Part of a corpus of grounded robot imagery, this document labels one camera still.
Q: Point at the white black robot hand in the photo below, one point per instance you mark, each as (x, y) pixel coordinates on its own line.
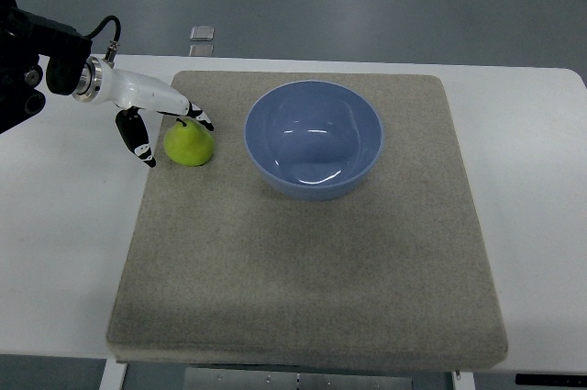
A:
(132, 92)

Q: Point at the green pear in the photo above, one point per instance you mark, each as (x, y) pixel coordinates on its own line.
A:
(188, 143)

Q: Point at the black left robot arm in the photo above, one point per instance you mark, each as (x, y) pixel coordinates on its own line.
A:
(33, 49)

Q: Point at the blue ceramic bowl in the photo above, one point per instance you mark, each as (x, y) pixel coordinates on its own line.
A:
(313, 140)

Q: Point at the upper metal floor plate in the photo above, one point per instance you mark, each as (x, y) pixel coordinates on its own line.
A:
(202, 33)

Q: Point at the metal floor plate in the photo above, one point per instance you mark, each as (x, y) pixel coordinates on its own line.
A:
(202, 33)
(201, 50)

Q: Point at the lower metal floor plate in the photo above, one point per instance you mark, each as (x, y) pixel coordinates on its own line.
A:
(201, 50)

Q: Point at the grey felt mat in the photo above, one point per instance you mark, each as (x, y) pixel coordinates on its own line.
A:
(223, 269)

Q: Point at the black table control panel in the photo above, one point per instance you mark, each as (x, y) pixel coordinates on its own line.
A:
(560, 380)

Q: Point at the white table frame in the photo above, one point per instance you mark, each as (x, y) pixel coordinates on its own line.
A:
(115, 374)

